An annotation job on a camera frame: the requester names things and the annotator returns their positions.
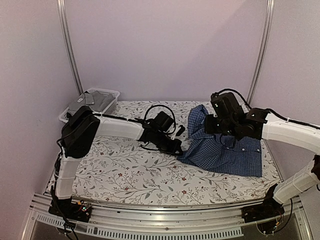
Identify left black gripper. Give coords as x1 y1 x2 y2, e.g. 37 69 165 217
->
153 131 184 157

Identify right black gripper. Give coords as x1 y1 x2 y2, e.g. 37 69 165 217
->
204 113 239 137

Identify blue plaid long sleeve shirt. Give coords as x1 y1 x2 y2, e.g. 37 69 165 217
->
177 104 263 178

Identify white plastic basket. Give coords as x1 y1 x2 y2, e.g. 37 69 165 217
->
58 88 120 123

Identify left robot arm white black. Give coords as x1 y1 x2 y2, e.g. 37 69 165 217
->
52 106 185 217

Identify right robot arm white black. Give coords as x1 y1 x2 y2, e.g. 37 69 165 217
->
204 90 320 218

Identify floral patterned table mat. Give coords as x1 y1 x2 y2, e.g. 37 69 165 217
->
49 100 283 206

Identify grey folded shirt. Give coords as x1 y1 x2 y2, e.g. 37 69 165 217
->
68 91 115 115

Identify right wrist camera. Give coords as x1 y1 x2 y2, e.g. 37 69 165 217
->
210 92 225 110

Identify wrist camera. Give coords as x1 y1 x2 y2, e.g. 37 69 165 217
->
173 125 186 137
210 92 225 110

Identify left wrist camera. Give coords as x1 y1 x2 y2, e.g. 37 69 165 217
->
173 125 186 137

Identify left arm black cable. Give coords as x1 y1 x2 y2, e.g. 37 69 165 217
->
143 104 177 136

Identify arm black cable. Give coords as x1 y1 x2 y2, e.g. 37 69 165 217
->
217 87 320 131
143 104 177 136

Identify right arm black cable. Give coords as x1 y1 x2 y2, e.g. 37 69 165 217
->
217 87 320 131

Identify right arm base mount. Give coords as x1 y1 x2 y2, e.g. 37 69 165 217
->
241 198 285 223

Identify aluminium front rail frame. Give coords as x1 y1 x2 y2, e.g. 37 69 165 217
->
21 193 315 240

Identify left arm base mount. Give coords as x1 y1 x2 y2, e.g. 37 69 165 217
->
48 198 92 223

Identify right aluminium corner post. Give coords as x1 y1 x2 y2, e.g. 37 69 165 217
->
247 0 275 104

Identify aluminium corner post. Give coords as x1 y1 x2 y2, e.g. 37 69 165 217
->
247 0 275 104
56 0 84 95

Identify left aluminium corner post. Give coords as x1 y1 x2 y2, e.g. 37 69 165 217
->
56 0 84 95

